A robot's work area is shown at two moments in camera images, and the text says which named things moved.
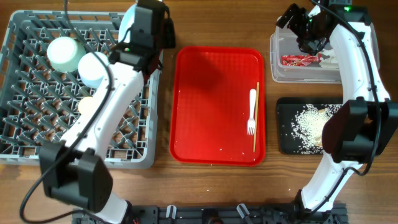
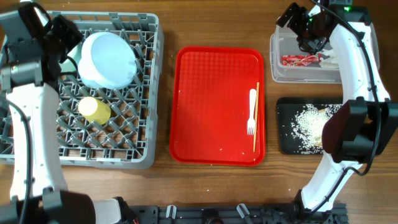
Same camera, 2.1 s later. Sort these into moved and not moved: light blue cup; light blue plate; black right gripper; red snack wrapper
Moved: light blue plate
Not moved: red snack wrapper; light blue cup; black right gripper
